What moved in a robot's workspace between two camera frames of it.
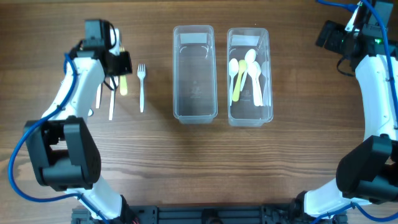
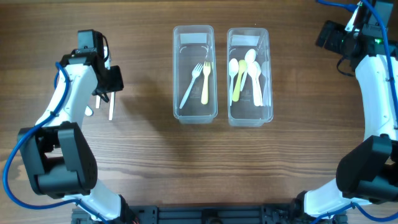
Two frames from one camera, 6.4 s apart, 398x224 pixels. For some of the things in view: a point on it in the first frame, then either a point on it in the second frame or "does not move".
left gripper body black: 123,64 to 113,81
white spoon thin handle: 255,74 does not move
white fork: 114,84 does not move
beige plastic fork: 123,79 to 206,68
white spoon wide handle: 254,71 does not move
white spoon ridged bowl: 234,67 does not move
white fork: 141,70 to 195,73
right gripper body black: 338,38 does not move
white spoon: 249,57 does not move
